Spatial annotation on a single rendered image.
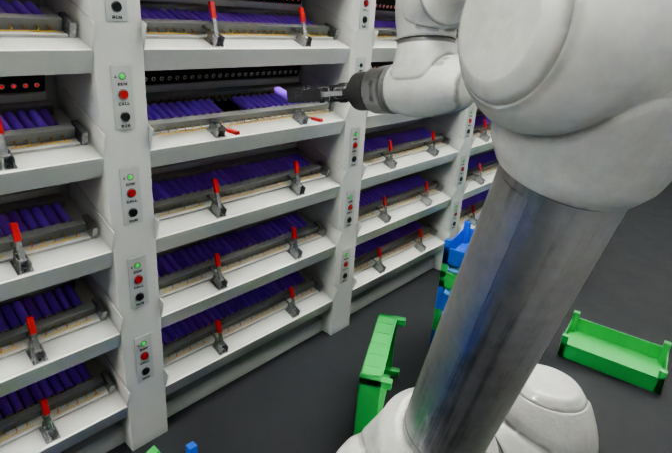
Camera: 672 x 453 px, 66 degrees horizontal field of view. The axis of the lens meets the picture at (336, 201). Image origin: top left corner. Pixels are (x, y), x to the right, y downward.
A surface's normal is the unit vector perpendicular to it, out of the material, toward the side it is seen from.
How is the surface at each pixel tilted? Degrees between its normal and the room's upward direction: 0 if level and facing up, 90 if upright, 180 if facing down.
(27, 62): 110
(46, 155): 20
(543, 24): 86
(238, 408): 0
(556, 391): 6
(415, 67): 76
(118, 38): 90
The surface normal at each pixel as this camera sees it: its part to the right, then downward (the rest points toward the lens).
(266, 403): 0.06, -0.94
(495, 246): -0.83, 0.23
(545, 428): -0.14, -0.29
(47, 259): 0.30, -0.79
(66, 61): 0.67, 0.58
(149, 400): 0.73, 0.28
